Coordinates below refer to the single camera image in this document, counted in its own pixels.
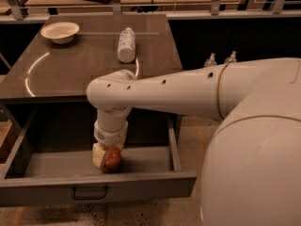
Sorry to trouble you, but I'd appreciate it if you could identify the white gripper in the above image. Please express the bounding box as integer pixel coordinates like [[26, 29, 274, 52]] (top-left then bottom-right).
[[92, 108, 131, 170]]

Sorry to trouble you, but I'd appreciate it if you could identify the red apple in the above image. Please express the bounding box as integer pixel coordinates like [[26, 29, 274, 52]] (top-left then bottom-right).
[[103, 147, 122, 172]]

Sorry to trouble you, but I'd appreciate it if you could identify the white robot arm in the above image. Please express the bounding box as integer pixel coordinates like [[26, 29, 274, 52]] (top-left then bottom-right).
[[87, 58, 301, 226]]

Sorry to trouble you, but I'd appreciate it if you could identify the open grey top drawer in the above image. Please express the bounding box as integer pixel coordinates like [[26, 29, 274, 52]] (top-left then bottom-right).
[[0, 105, 197, 206]]

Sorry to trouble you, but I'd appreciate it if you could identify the grey drawer cabinet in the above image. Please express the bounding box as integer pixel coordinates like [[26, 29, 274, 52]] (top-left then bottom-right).
[[0, 14, 182, 141]]

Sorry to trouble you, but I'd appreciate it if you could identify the white plastic bottle lying down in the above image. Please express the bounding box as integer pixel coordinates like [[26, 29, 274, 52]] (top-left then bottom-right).
[[118, 27, 135, 63]]

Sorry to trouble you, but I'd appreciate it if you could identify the white bowl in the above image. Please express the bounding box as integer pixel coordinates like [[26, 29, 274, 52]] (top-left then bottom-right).
[[40, 22, 80, 44]]

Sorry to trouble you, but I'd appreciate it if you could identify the left clear sanitizer bottle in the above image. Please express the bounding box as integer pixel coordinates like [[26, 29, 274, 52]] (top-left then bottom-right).
[[204, 53, 217, 68]]

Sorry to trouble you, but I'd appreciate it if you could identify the clear sanitizer bottle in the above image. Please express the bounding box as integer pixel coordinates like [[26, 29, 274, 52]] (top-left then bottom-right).
[[204, 53, 217, 68], [225, 51, 237, 64]]

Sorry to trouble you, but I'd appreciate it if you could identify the right clear sanitizer bottle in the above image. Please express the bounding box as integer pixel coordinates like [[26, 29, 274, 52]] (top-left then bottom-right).
[[225, 51, 237, 64]]

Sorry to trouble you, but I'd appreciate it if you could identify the black drawer handle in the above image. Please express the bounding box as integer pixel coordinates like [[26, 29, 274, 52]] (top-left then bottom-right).
[[71, 186, 108, 201]]

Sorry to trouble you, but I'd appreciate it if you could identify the grey metal railing frame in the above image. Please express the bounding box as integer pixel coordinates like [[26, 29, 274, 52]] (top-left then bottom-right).
[[1, 0, 300, 22]]

